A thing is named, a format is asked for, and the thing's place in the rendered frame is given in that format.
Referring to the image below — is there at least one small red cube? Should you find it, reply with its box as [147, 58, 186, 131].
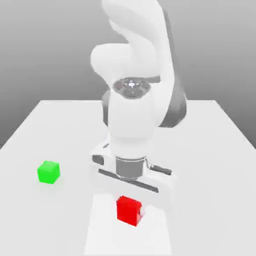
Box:
[116, 195, 145, 228]

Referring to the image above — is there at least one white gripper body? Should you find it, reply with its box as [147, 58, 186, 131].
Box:
[89, 163, 178, 213]

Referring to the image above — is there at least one small green cube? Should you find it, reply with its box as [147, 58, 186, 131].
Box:
[37, 160, 61, 185]

